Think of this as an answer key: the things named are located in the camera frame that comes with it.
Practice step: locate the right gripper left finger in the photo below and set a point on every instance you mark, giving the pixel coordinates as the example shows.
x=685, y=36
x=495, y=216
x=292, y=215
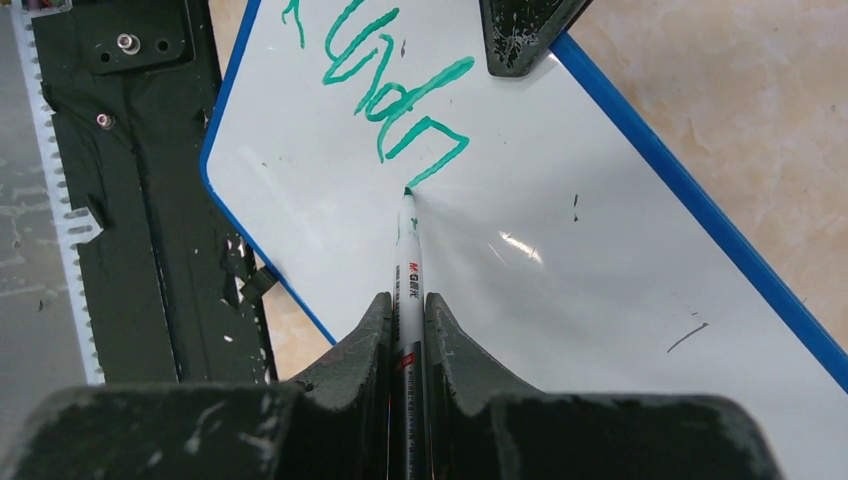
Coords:
x=327, y=422

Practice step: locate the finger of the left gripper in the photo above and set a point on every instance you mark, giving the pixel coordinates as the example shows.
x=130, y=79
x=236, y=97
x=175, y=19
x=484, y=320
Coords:
x=516, y=33

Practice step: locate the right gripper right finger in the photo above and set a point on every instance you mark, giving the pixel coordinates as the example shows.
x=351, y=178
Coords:
x=487, y=423

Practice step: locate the green whiteboard marker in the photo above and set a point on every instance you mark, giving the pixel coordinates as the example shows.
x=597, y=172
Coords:
x=409, y=456

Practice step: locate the blue-framed whiteboard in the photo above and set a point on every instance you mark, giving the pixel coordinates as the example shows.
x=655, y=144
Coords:
x=569, y=241

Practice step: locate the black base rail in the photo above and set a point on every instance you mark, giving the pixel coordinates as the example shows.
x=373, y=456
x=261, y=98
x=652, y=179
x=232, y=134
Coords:
x=132, y=86

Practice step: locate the white cable duct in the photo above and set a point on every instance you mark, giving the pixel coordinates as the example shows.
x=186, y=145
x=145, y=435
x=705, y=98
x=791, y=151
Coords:
x=73, y=227

